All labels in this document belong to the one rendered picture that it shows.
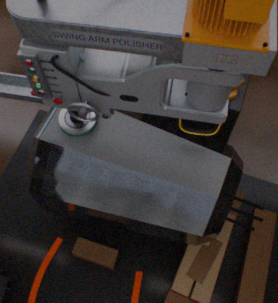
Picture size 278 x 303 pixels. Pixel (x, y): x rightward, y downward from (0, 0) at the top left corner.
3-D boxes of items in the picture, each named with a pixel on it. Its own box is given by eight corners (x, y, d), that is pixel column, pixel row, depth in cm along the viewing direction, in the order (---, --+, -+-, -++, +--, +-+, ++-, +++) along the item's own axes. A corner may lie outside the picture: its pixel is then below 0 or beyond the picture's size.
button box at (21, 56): (53, 94, 165) (37, 51, 140) (51, 99, 164) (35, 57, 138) (36, 92, 166) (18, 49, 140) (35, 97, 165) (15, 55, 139)
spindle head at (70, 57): (125, 83, 183) (120, 15, 143) (116, 120, 174) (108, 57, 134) (57, 74, 187) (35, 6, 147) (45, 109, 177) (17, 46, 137)
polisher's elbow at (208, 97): (188, 74, 167) (193, 44, 149) (229, 81, 164) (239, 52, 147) (182, 108, 158) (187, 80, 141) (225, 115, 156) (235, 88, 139)
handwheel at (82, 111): (104, 107, 174) (101, 89, 160) (100, 126, 169) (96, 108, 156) (74, 103, 175) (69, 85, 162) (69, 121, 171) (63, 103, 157)
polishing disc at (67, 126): (72, 97, 208) (72, 95, 207) (103, 111, 203) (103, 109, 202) (51, 125, 200) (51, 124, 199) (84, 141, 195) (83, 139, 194)
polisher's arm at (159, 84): (222, 103, 182) (246, 31, 138) (219, 142, 171) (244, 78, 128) (81, 83, 189) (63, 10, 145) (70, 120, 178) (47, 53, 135)
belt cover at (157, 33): (264, 32, 140) (277, -3, 125) (262, 83, 129) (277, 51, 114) (30, 5, 149) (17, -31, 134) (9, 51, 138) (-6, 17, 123)
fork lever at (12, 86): (120, 89, 186) (120, 83, 182) (112, 121, 178) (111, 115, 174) (-6, 71, 191) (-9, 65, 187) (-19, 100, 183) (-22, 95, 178)
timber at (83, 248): (74, 255, 254) (71, 253, 244) (80, 240, 259) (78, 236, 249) (113, 270, 250) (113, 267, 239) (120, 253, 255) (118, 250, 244)
